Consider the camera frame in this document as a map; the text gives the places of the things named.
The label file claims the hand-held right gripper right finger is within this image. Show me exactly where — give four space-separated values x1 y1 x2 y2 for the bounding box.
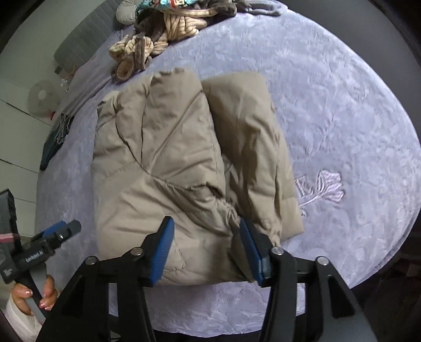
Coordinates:
230 218 379 342

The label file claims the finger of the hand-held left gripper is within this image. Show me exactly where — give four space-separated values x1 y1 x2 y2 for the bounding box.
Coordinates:
53 220 82 247
32 221 69 243

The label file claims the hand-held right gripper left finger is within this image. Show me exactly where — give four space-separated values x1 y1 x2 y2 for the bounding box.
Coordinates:
36 216 176 342

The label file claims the beige puffer jacket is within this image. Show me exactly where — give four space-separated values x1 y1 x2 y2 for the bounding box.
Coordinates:
90 67 305 286

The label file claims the person's left forearm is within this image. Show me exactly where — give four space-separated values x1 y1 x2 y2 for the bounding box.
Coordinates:
4 291 45 338

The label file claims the pile of striped clothes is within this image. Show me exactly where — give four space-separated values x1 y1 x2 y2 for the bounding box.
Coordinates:
133 0 239 71

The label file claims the person's left hand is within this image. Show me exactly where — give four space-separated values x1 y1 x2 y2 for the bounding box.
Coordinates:
12 274 59 310

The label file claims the dark green garment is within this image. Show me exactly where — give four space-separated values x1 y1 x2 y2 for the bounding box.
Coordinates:
39 128 66 172

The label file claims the white fan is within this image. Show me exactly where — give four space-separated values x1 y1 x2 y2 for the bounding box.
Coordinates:
27 79 61 120

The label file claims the lavender embossed bedspread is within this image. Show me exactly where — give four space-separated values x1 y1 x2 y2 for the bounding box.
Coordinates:
34 7 421 333

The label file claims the grey padded headboard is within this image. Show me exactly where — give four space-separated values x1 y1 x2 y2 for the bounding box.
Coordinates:
53 0 124 71

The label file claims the beige striped cloth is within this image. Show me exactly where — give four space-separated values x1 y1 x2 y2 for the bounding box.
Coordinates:
108 8 219 81

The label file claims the grey pillow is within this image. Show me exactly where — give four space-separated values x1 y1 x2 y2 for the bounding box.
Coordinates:
116 0 143 26

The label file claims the grey cloth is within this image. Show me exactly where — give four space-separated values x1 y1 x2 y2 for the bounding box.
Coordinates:
235 0 282 17

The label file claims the colourful patterned cloth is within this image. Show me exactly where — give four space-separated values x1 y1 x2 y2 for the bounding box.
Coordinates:
136 0 198 15

